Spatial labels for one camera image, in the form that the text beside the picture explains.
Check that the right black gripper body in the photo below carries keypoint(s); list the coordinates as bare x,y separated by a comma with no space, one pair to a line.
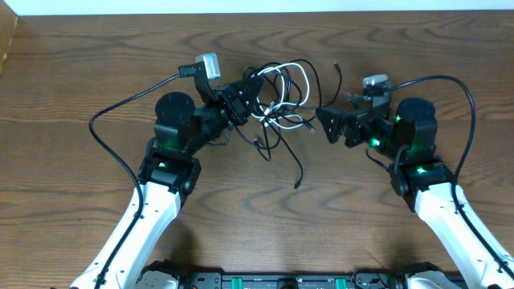
376,134

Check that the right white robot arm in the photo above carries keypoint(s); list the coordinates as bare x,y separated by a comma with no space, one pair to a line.
430,189

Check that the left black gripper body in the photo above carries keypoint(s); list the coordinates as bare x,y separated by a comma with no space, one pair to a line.
238,105

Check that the cardboard side panel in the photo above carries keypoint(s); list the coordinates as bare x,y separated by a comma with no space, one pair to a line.
8,24

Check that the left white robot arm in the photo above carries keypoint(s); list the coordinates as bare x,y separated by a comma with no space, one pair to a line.
169,171

